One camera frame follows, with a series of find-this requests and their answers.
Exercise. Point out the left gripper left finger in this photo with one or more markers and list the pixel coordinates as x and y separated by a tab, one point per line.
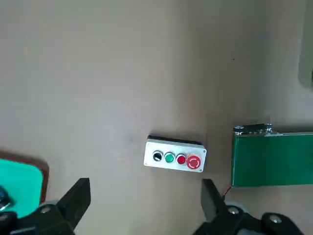
71	205

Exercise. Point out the grey control box with buttons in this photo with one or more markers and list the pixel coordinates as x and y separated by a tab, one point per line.
156	151

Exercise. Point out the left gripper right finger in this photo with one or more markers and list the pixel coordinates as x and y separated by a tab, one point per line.
220	208

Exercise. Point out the green plastic tray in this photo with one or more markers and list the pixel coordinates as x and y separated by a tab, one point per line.
22	186
305	49

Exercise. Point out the green conveyor belt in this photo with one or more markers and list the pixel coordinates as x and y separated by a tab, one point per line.
269	159

